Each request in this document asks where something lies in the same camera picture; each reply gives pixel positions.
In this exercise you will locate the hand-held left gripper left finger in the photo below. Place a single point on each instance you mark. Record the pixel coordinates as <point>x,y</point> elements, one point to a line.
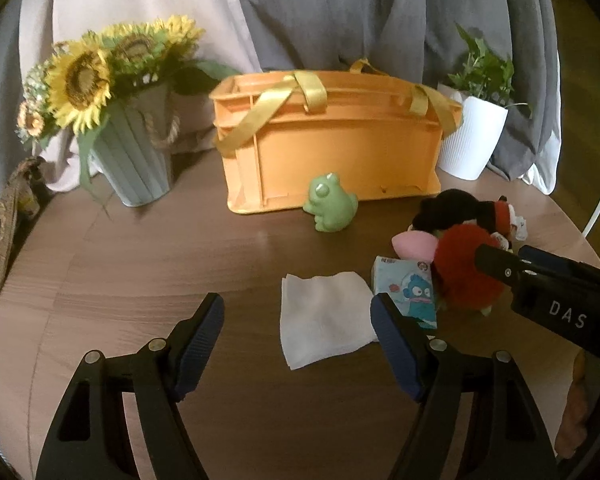
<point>200,345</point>

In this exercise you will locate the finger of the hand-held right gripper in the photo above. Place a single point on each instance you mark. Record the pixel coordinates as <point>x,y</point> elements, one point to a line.
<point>560,265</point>
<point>495,262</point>

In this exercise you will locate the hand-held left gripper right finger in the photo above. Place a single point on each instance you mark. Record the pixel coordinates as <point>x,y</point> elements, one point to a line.
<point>397,350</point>

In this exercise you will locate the red fluffy pompom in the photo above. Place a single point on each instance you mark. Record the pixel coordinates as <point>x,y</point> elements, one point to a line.
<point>460,265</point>

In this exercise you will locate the black mouse plush toy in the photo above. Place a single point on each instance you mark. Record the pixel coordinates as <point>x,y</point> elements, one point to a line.
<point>447,205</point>

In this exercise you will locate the pink makeup sponge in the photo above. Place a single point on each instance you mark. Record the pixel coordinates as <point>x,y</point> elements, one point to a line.
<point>412,245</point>

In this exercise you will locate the white cloth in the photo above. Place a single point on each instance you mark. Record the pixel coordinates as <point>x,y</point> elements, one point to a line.
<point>320,315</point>

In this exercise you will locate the green frog toy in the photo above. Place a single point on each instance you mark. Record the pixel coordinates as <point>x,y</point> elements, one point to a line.
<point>330,205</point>

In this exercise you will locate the orange plastic basket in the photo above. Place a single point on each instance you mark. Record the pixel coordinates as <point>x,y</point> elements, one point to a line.
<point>340,155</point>

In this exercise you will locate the person's right hand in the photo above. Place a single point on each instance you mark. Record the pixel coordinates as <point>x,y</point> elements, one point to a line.
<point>572,425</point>

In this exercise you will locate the light blue cartoon tissue packet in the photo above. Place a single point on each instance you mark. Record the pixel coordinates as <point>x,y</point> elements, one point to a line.
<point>410,285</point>

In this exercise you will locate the white ribbed plant pot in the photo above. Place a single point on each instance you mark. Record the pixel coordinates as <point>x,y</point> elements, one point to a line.
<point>472,135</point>

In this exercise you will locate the green leafy plant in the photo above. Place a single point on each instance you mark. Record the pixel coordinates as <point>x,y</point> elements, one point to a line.
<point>485,70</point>

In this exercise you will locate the grey-green ribbed flower bucket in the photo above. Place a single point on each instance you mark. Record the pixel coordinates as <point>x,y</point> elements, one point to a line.
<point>130,160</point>

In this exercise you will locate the patterned brown cloth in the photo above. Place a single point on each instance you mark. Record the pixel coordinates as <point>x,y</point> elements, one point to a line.
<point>0,240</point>

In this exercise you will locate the grey curtain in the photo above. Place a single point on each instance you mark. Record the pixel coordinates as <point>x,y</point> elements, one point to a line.
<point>380,15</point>
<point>0,85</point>

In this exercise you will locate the artificial sunflower bouquet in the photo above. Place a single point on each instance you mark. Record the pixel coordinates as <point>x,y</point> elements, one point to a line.
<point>80,80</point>

